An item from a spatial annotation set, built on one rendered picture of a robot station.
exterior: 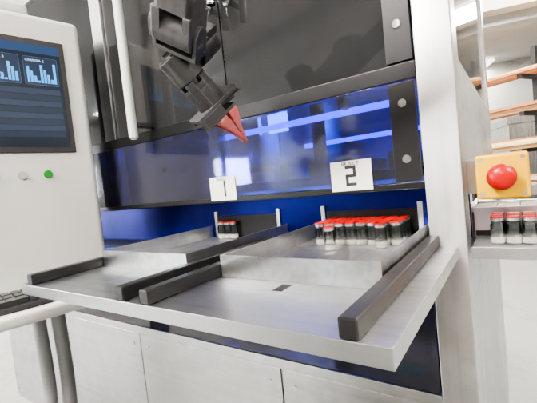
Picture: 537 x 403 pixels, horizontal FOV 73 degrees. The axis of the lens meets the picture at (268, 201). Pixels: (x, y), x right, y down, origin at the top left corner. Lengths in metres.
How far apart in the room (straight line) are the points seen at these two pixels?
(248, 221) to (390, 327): 0.66
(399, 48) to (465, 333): 0.52
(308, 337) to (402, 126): 0.46
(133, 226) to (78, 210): 0.24
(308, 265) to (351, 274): 0.06
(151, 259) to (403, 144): 0.51
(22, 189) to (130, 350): 0.62
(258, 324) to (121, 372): 1.13
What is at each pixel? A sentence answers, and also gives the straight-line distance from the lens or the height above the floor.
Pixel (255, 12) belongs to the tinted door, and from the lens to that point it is 0.92.
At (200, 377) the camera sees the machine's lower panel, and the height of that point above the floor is 0.49.
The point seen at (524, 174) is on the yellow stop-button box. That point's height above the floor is 0.99.
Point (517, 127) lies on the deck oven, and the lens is 8.66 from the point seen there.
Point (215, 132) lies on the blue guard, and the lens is 0.93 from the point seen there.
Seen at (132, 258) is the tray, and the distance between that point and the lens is 0.77.
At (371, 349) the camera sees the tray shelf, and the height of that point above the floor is 0.88.
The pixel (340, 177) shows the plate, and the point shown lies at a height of 1.02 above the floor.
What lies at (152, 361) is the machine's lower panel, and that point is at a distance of 1.31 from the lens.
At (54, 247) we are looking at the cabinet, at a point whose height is 0.91.
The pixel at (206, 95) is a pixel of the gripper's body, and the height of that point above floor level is 1.19.
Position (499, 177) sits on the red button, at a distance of 0.65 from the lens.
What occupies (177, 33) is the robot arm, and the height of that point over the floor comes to 1.26.
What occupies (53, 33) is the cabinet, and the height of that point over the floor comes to 1.51.
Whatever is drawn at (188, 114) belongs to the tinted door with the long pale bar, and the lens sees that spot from 1.01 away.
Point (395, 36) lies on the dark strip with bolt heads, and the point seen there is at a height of 1.26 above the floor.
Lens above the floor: 1.02
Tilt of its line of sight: 3 degrees down
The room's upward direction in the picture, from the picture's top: 6 degrees counter-clockwise
